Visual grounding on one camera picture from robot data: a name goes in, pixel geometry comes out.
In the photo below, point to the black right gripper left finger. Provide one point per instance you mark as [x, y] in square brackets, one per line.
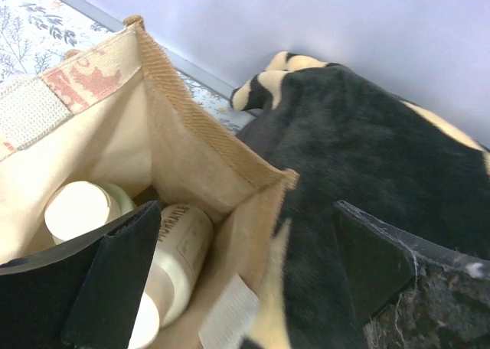
[84, 293]

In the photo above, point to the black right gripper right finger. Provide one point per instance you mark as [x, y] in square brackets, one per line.
[407, 292]

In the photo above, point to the green bottle beige cap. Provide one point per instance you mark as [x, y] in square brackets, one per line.
[82, 206]

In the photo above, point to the beige bottle wooden cap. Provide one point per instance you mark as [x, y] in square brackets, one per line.
[184, 239]

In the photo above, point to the brown canvas bag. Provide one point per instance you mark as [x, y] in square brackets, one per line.
[120, 114]

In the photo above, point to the black floral plush pillow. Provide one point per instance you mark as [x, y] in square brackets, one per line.
[350, 140]

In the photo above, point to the floral patterned table mat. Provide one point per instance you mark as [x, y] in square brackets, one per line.
[35, 34]

